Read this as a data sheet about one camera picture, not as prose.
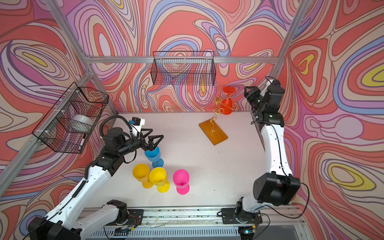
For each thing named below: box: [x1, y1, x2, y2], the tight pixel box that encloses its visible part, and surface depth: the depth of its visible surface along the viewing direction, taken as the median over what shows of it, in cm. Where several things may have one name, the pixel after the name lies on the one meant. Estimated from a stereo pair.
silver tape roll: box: [68, 114, 94, 134], surface depth 74 cm
